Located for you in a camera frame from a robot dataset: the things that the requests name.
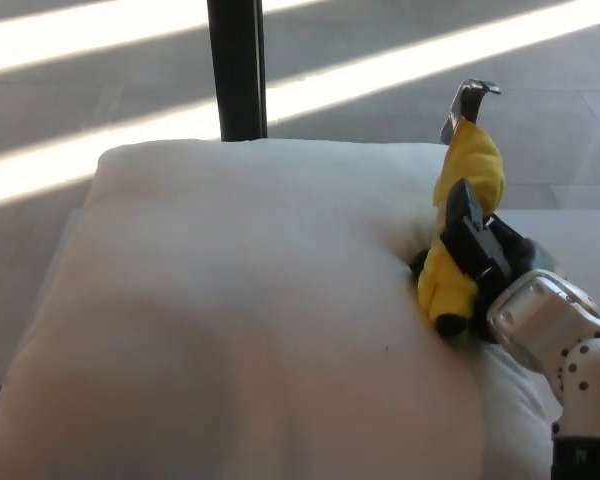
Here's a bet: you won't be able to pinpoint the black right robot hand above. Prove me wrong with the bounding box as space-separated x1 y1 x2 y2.
405 178 556 347

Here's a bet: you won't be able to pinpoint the yellow cloth handle wrap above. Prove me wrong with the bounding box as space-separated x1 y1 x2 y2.
416 121 509 327

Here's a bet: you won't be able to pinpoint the hammer with yellow handle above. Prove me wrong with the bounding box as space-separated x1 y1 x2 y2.
416 78 509 337

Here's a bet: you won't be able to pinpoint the black vertical post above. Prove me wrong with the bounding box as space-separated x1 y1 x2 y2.
205 0 269 142

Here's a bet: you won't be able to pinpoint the white pillow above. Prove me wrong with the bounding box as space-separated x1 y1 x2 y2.
0 136 557 480

